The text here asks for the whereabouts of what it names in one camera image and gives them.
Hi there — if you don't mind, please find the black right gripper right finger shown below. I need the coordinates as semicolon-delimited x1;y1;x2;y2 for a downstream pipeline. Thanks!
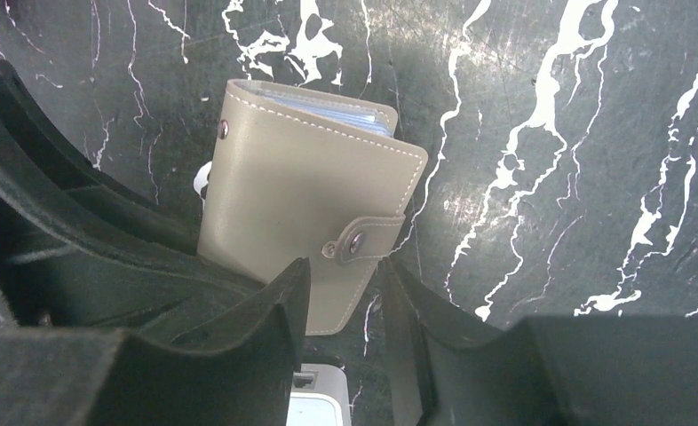
381;260;698;425

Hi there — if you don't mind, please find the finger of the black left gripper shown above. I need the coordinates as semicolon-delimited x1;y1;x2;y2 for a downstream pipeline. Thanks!
0;59;199;256
0;120;262;347

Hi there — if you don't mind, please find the grey leather card holder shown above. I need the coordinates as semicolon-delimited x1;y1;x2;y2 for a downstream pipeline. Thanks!
197;79;428;335

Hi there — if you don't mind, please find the silver metal tin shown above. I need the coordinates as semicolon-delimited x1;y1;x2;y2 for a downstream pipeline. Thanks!
286;363;352;426

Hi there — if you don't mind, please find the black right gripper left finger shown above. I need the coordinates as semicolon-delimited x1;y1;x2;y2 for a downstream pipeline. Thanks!
0;258;311;425

